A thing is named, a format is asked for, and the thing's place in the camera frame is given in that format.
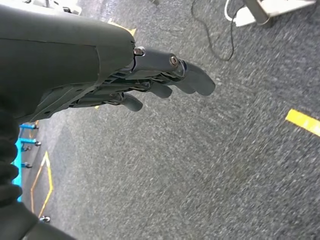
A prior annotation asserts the white floor cable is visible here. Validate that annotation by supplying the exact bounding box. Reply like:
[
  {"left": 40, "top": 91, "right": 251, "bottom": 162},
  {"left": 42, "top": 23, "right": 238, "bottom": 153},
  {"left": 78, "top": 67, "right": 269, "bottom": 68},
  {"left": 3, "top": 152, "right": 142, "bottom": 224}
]
[{"left": 224, "top": 0, "right": 238, "bottom": 22}]

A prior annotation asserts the blue metal shelf rack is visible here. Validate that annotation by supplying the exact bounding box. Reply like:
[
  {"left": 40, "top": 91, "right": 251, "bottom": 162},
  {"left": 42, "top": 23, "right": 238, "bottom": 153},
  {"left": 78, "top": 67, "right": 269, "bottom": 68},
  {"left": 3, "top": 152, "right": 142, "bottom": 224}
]
[{"left": 11, "top": 137, "right": 51, "bottom": 223}]

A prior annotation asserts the black floor cable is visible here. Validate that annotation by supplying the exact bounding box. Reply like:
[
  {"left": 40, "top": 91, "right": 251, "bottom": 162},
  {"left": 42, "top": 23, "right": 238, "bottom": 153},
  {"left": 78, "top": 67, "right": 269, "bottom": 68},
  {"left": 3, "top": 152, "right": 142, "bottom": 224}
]
[{"left": 191, "top": 0, "right": 235, "bottom": 63}]

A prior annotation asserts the blue wheeled metal frame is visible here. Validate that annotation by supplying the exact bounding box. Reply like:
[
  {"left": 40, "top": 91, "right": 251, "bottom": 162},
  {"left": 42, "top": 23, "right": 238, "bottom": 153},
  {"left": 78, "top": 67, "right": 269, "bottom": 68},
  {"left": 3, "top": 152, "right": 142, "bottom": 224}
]
[{"left": 19, "top": 122, "right": 40, "bottom": 131}]

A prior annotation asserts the white power strip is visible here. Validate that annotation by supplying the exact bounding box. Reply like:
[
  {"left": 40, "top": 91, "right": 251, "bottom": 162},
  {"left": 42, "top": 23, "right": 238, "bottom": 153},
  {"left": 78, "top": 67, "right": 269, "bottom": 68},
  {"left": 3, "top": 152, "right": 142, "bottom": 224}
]
[{"left": 233, "top": 0, "right": 317, "bottom": 27}]

